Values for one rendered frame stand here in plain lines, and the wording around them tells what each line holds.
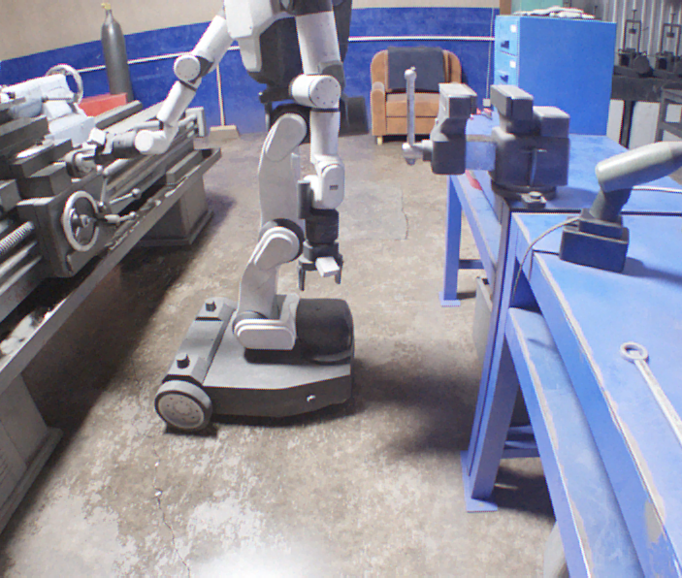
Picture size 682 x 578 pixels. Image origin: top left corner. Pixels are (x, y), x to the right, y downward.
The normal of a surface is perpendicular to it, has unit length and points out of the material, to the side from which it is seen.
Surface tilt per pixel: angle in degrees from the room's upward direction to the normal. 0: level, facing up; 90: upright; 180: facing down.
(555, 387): 0
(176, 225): 90
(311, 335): 90
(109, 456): 0
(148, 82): 90
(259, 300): 90
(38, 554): 0
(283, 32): 98
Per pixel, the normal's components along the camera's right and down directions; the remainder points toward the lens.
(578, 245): -0.53, 0.44
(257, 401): -0.10, 0.48
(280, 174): -0.03, 0.81
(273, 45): -0.27, 0.61
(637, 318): -0.07, -0.87
